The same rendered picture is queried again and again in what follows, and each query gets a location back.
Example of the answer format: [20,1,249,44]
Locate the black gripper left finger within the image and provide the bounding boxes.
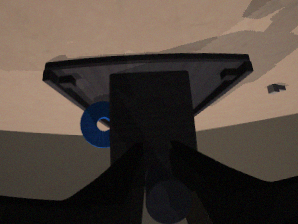
[0,143,145,224]

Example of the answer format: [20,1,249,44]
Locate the blue ring spacer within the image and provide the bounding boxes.
[80,101,110,148]

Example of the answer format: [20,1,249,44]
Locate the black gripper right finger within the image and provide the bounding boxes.
[169,141,298,224]

